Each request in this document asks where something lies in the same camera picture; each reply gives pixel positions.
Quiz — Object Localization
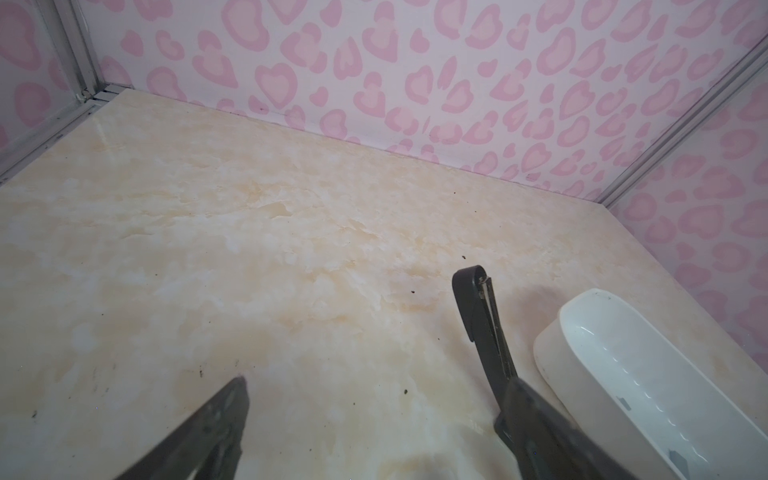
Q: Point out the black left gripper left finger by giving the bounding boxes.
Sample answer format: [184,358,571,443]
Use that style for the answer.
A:
[119,376,250,479]

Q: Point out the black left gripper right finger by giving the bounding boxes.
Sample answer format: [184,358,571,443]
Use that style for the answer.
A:
[502,377,635,479]

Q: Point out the aluminium frame corner post left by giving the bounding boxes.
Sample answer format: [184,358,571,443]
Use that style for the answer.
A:
[34,0,131,103]

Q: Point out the aluminium frame corner post right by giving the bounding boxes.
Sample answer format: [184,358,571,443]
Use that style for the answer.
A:
[596,35,767,209]

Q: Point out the aluminium frame corner post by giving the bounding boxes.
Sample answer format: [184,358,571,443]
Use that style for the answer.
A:
[596,35,767,209]
[34,0,131,103]

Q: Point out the white plastic tray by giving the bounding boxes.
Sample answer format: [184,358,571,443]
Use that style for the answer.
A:
[533,289,767,479]

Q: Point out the grey staple strip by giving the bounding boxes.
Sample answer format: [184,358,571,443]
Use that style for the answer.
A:
[668,450,690,480]
[616,397,632,411]

